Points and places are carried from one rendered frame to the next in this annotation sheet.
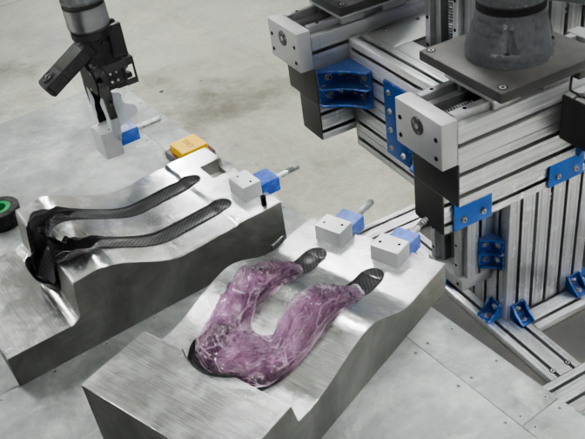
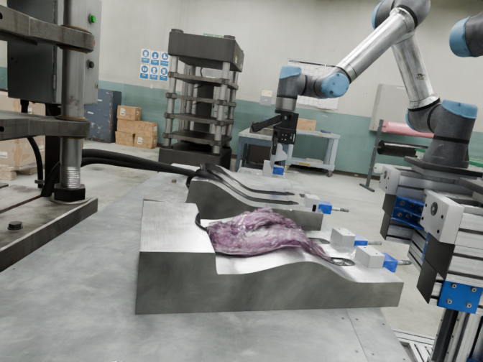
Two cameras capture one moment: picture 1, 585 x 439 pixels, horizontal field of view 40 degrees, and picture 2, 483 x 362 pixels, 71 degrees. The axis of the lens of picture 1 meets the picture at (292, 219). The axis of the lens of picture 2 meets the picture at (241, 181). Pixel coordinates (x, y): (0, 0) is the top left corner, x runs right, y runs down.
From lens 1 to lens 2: 62 cm
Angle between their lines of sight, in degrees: 37
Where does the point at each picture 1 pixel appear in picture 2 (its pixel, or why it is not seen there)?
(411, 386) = (320, 329)
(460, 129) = (465, 216)
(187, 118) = not seen: hidden behind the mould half
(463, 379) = (364, 350)
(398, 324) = (340, 288)
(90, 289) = (198, 189)
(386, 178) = (433, 330)
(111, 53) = (288, 126)
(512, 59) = not seen: outside the picture
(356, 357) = (290, 275)
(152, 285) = (229, 211)
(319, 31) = (407, 176)
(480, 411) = not seen: outside the picture
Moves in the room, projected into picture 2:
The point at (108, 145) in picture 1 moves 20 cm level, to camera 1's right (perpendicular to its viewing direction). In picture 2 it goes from (265, 168) to (317, 180)
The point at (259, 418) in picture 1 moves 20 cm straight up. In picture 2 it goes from (191, 246) to (205, 123)
